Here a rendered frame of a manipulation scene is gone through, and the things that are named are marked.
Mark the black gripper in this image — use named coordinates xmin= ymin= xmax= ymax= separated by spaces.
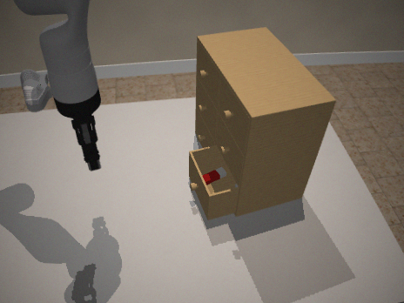
xmin=54 ymin=89 xmax=101 ymax=171

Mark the tan wooden chest of drawers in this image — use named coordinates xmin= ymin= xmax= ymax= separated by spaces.
xmin=195 ymin=27 xmax=336 ymax=217

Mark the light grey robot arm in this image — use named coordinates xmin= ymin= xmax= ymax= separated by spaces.
xmin=14 ymin=0 xmax=98 ymax=112

